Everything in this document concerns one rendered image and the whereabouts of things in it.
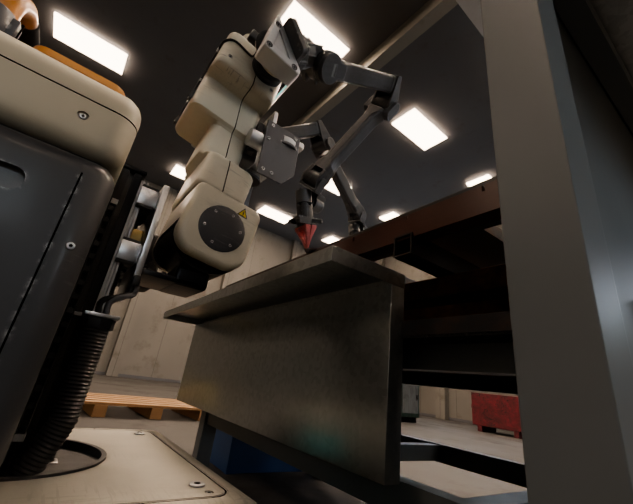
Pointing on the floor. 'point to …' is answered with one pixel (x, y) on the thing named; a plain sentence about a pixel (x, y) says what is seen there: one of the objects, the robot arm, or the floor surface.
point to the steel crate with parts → (496, 413)
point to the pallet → (96, 406)
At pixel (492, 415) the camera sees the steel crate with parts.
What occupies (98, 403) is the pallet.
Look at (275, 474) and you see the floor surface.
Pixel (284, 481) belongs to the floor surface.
